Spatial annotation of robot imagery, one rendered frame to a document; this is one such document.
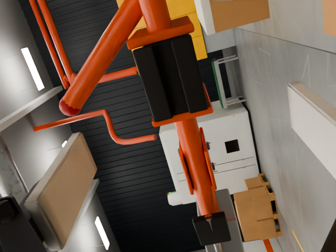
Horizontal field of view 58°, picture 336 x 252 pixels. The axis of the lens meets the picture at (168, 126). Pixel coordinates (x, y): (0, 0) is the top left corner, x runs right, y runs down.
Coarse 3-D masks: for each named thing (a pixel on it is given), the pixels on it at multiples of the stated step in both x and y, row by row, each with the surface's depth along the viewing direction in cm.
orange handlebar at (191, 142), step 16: (144, 0) 25; (160, 0) 26; (144, 16) 26; (160, 16) 26; (176, 128) 31; (192, 128) 30; (192, 144) 31; (208, 144) 34; (192, 160) 32; (208, 160) 32; (192, 176) 33; (208, 176) 33; (192, 192) 33; (208, 192) 33; (208, 208) 34
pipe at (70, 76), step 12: (36, 12) 771; (48, 12) 744; (48, 24) 749; (48, 36) 795; (48, 48) 802; (60, 48) 770; (60, 72) 823; (72, 72) 795; (120, 72) 787; (132, 72) 785; (60, 120) 907; (72, 120) 903; (108, 120) 871
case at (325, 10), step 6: (324, 0) 46; (330, 0) 44; (324, 6) 46; (330, 6) 45; (324, 12) 47; (330, 12) 45; (324, 18) 47; (330, 18) 46; (324, 24) 48; (330, 24) 46; (324, 30) 48; (330, 30) 46
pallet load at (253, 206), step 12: (252, 180) 768; (264, 180) 783; (240, 192) 737; (252, 192) 723; (264, 192) 710; (240, 204) 703; (252, 204) 702; (264, 204) 700; (276, 204) 700; (240, 216) 716; (252, 216) 715; (264, 216) 711; (276, 216) 711; (252, 228) 729; (264, 228) 723
